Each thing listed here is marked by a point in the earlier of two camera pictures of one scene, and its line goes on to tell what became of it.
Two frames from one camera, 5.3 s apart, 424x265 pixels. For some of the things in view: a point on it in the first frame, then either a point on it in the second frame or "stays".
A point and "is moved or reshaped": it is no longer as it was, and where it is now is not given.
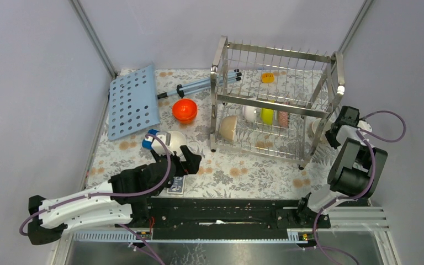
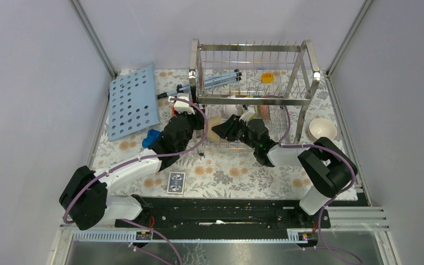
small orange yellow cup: x=268 y=77 stays
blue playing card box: x=179 y=185 stays
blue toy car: x=147 y=143 stays
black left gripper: x=190 y=166 to x=197 y=117
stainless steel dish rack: x=271 y=102 is moved or reshaped
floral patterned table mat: x=258 y=133 stays
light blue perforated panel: x=133 y=103 stays
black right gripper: x=330 y=139 to x=226 y=130
